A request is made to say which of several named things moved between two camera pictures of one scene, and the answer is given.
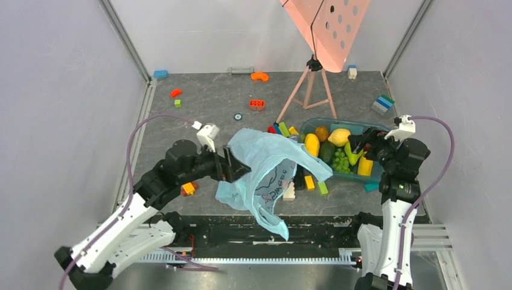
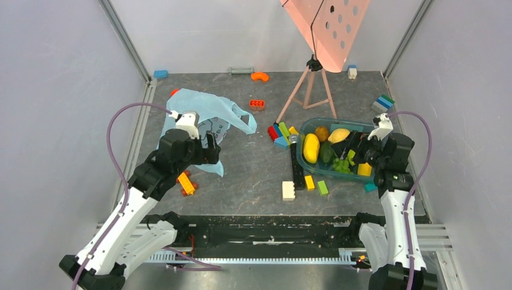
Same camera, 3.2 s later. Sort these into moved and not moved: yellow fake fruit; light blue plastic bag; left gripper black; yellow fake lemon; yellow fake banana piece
Moved: light blue plastic bag; left gripper black
Not moved: yellow fake banana piece; yellow fake fruit; yellow fake lemon
